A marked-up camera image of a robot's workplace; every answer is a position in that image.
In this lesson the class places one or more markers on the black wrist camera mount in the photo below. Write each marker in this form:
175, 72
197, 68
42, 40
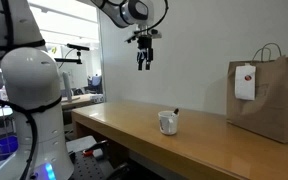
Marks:
154, 33

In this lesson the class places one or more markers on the brown paper bag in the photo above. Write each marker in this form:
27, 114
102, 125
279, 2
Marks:
274, 106

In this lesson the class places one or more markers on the black camera on stand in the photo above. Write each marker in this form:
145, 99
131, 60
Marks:
78, 47

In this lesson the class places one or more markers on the blue office chair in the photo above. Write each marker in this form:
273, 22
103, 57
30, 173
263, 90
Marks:
95, 82

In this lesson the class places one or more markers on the black Expo marker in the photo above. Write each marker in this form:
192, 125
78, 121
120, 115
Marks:
176, 111

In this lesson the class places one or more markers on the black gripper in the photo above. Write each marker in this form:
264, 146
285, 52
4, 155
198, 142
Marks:
144, 46

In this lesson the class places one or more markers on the white printed mug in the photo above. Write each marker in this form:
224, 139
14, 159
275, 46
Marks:
168, 125

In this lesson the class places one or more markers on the black perforated breadboard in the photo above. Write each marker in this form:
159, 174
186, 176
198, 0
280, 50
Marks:
87, 168

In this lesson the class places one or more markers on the blue plastic bin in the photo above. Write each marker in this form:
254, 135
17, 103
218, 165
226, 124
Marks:
6, 146

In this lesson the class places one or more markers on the white upright post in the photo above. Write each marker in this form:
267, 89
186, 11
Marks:
67, 87

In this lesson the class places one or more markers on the white receipt with red sticker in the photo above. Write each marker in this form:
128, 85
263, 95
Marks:
245, 88

